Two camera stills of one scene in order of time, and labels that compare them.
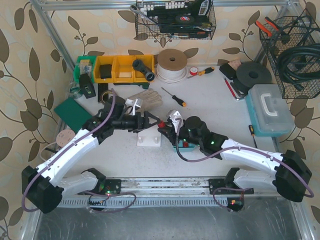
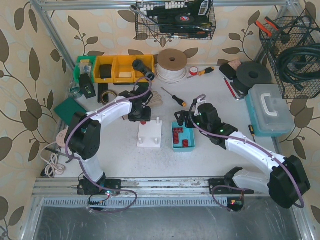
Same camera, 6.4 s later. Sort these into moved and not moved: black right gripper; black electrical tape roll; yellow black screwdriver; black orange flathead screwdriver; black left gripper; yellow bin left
Moved: black left gripper; black right gripper
Not moved: black orange flathead screwdriver; yellow black screwdriver; yellow bin left; black electrical tape roll
